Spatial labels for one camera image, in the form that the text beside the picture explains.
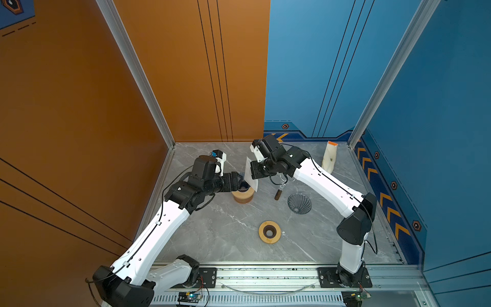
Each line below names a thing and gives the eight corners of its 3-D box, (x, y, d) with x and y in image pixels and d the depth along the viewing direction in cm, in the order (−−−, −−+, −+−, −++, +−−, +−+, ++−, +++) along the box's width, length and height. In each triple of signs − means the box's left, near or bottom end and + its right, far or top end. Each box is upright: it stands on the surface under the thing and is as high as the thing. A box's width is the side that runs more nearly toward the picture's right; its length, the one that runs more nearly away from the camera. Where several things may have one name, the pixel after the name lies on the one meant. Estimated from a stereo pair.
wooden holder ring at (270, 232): (258, 243, 84) (259, 242, 81) (258, 222, 90) (258, 220, 88) (281, 244, 84) (282, 242, 81) (279, 222, 90) (279, 220, 88)
